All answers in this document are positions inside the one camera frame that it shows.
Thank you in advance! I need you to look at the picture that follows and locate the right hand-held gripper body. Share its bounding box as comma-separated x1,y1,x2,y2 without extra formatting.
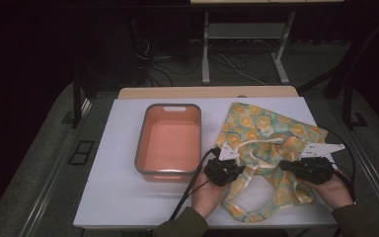
295,142,346,186

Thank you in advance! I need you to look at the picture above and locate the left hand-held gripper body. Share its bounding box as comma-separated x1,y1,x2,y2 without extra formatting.
203,142,247,188

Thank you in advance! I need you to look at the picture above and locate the orange slice print cloth bag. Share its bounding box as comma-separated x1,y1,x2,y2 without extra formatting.
215,102,330,224

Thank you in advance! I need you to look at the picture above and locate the pink basin with grey rim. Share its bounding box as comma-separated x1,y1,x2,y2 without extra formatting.
133,103,202,184

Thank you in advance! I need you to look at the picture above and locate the person's left hand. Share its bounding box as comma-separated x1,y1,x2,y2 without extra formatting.
190,169,231,219

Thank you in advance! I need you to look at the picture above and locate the person's right hand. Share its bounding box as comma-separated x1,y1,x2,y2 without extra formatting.
304,172,354,210

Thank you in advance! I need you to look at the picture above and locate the black stand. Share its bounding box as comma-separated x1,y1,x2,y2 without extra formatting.
72,68,100,129
341,75,369,130

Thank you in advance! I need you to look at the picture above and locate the grey metal stand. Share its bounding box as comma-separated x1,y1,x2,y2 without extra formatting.
200,11,296,86

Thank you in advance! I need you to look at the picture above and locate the black floor outlet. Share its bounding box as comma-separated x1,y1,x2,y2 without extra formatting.
68,140,96,166

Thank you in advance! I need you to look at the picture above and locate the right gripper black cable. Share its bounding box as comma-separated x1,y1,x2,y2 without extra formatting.
319,126,358,203

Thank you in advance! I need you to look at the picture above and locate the white floor cable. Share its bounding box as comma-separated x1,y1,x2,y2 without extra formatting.
216,52,267,87

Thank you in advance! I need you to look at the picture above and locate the tangle of black floor cables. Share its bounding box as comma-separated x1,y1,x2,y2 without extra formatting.
134,36,211,87

